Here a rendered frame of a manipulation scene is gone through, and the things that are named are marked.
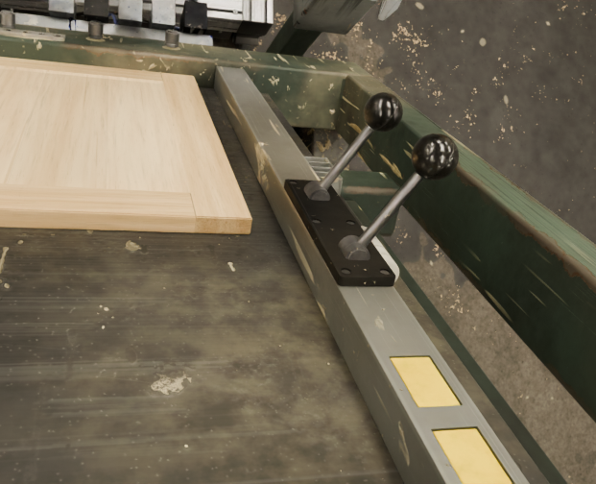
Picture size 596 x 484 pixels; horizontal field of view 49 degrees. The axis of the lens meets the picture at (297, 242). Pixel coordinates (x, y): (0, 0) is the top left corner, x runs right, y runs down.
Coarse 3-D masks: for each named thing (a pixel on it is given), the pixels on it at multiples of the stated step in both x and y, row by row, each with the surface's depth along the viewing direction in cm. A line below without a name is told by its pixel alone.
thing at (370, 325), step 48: (240, 96) 99; (288, 144) 82; (288, 240) 66; (336, 288) 52; (384, 288) 53; (336, 336) 52; (384, 336) 47; (384, 384) 43; (384, 432) 43; (432, 432) 39; (480, 432) 39; (432, 480) 37
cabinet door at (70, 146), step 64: (0, 64) 101; (64, 64) 107; (0, 128) 78; (64, 128) 81; (128, 128) 85; (192, 128) 88; (0, 192) 62; (64, 192) 64; (128, 192) 67; (192, 192) 69
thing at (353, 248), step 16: (416, 144) 53; (432, 144) 52; (448, 144) 52; (416, 160) 53; (432, 160) 52; (448, 160) 52; (416, 176) 53; (432, 176) 52; (400, 192) 54; (384, 208) 54; (384, 224) 55; (352, 240) 55; (368, 240) 55; (352, 256) 54; (368, 256) 55
